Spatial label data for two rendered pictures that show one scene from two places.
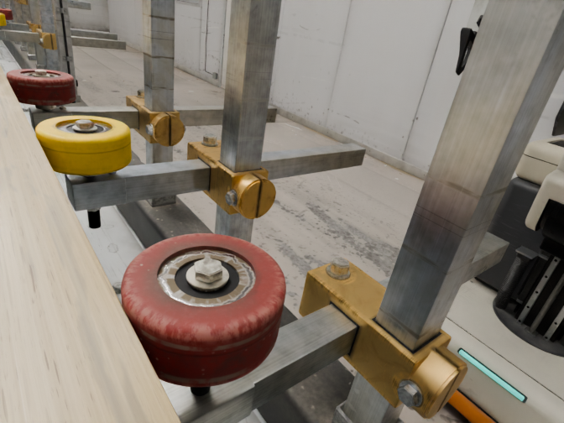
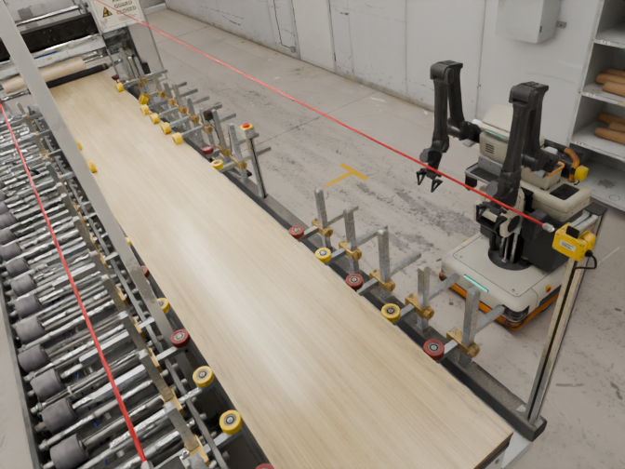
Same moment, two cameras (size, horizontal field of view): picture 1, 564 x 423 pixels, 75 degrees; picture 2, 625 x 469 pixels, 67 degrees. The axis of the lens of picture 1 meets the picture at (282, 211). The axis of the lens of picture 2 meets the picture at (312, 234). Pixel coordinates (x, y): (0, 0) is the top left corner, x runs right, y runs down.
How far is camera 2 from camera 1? 2.01 m
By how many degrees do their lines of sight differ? 17
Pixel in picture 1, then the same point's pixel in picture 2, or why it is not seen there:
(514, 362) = (486, 276)
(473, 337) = (471, 269)
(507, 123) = (383, 258)
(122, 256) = not seen: hidden behind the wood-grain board
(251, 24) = (350, 229)
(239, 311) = (358, 283)
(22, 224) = (330, 276)
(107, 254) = not seen: hidden behind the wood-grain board
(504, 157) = (385, 260)
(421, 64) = (474, 40)
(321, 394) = (378, 293)
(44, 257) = (336, 280)
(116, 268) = not seen: hidden behind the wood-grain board
